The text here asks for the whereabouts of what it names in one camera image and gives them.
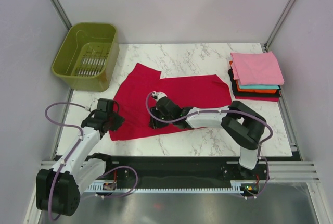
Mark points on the aluminium frame post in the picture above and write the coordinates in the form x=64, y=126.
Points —
x=53, y=0
x=278, y=25

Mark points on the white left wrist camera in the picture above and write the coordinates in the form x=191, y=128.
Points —
x=92, y=105

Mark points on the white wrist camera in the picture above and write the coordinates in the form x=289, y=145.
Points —
x=92, y=105
x=158, y=95

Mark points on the aluminium frame post right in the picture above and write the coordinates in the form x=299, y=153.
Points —
x=278, y=25

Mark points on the magenta folded t shirt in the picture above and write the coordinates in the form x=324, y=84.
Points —
x=267, y=99

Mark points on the olive green plastic basket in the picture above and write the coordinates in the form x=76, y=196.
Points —
x=88, y=56

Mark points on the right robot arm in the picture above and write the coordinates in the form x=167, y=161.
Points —
x=244, y=125

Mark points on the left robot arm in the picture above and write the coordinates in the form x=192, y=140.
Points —
x=59, y=188

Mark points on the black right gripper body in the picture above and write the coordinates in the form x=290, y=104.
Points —
x=156, y=113

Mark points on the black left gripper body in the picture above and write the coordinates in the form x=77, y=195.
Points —
x=115, y=120

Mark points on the red t shirt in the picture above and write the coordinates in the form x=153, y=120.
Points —
x=195, y=91

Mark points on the aluminium frame post left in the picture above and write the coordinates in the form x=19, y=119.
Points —
x=53, y=0

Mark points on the pink folded t shirt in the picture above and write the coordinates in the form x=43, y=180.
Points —
x=256, y=69

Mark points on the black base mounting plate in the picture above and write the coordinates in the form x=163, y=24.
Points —
x=138, y=168

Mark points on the white slotted cable duct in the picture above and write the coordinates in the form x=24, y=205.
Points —
x=170, y=186

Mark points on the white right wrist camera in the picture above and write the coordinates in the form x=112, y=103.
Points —
x=158, y=95

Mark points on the aluminium front rail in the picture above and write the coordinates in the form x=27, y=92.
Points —
x=294, y=172

